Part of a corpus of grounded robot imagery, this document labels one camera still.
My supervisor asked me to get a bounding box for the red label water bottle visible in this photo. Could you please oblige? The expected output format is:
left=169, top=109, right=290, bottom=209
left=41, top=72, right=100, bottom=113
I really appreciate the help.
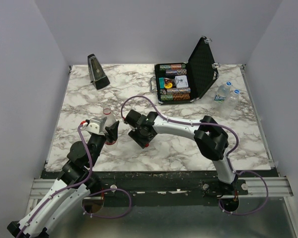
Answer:
left=102, top=106, right=118, bottom=150

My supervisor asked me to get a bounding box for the Pocari Sweat clear bottle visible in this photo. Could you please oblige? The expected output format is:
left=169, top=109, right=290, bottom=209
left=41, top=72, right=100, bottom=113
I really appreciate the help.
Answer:
left=214, top=82, right=231, bottom=103

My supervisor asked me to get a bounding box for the clear unlabelled plastic bottle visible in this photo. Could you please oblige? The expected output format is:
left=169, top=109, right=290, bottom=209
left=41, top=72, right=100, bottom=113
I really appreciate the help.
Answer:
left=220, top=92, right=240, bottom=118

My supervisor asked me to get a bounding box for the white blue Pocari cap spare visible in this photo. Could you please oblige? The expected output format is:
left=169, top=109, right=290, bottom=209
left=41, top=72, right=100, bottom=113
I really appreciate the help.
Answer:
left=234, top=89, right=240, bottom=95

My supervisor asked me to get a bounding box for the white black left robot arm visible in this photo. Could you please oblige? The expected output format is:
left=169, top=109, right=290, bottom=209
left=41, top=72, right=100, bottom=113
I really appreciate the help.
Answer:
left=7, top=118, right=119, bottom=238

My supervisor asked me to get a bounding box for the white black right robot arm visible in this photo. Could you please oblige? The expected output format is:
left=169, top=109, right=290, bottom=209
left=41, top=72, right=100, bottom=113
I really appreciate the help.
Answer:
left=123, top=110, right=237, bottom=194

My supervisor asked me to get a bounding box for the black poker chip case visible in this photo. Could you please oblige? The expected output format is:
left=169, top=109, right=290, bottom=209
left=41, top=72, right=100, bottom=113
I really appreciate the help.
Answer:
left=154, top=36, right=220, bottom=105

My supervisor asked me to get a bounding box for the black metronome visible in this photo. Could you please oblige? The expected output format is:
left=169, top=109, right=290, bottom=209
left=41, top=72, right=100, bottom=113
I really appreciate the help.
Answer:
left=87, top=54, right=110, bottom=90

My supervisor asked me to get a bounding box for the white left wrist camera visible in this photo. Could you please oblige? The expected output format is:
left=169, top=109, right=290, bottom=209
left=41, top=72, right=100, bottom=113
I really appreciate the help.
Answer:
left=85, top=118, right=106, bottom=133

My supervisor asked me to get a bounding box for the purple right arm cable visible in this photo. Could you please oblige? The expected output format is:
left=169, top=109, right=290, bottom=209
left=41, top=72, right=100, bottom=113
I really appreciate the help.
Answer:
left=120, top=95, right=269, bottom=216

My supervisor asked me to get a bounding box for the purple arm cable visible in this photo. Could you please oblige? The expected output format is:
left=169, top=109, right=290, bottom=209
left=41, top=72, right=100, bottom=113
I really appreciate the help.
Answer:
left=17, top=120, right=132, bottom=238
left=120, top=95, right=269, bottom=216

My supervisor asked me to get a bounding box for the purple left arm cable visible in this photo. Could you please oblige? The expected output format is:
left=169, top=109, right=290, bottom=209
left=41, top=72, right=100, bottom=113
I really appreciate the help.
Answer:
left=17, top=120, right=132, bottom=238

